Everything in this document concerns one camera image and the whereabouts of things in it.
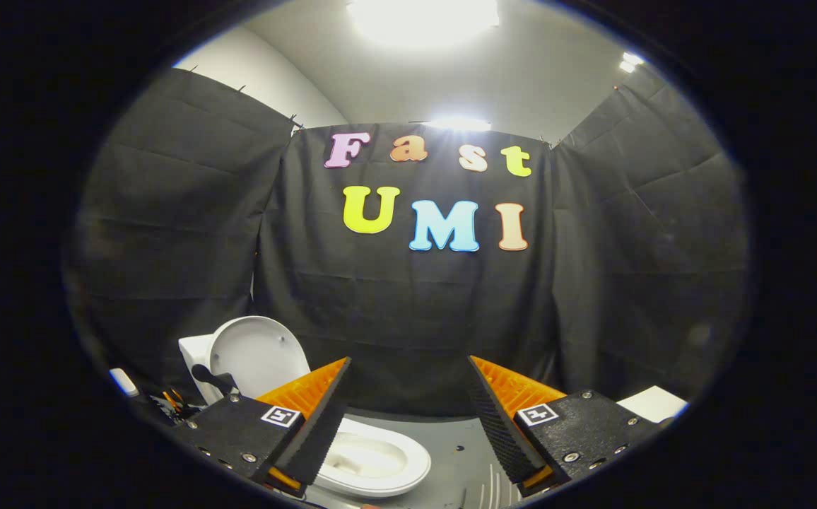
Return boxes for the large round ceiling light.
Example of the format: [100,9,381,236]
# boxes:
[346,0,501,47]

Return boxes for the grey drawer cabinet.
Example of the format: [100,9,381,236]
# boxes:
[462,385,689,509]

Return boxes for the black backdrop cloth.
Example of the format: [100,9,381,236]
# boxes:
[62,65,748,419]

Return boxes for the white toilet lid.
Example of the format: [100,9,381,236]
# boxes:
[208,316,312,401]

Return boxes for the small white device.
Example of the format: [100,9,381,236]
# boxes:
[110,368,140,399]

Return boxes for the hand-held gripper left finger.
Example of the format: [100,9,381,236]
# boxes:
[175,357,353,496]

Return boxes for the tangle of floor cables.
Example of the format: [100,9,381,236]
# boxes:
[158,387,201,423]

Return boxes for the black round lid handle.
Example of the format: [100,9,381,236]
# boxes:
[192,364,240,397]

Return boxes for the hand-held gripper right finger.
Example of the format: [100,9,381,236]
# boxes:
[468,356,664,498]

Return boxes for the white toilet with tank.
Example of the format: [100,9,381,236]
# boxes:
[179,334,432,498]

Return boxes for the long ceiling light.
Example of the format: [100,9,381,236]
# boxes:
[423,117,493,134]

